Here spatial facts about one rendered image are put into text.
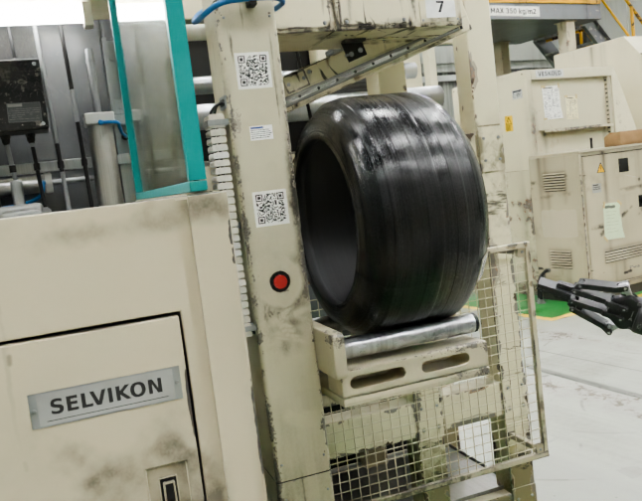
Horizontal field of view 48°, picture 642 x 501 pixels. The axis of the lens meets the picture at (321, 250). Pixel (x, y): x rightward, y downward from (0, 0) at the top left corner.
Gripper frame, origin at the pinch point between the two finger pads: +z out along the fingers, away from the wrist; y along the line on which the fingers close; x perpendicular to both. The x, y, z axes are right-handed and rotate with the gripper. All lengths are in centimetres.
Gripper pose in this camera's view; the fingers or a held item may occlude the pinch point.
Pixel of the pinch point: (555, 288)
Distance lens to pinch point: 160.2
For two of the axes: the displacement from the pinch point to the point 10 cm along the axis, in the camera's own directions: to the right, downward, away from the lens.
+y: -0.7, 8.3, 5.5
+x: 4.5, -4.7, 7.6
